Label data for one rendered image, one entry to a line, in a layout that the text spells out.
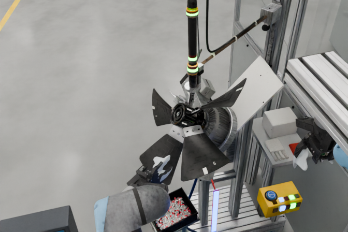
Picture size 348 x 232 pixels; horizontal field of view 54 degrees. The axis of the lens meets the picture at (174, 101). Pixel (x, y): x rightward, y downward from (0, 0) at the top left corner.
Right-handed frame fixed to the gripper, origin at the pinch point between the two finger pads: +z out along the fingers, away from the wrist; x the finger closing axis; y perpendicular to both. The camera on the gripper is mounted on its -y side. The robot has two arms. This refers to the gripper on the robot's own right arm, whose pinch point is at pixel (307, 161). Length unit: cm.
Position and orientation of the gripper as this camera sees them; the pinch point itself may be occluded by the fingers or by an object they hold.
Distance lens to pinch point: 120.6
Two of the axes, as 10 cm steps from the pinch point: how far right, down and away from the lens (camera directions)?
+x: 9.7, -1.8, 1.5
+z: 0.3, 7.4, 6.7
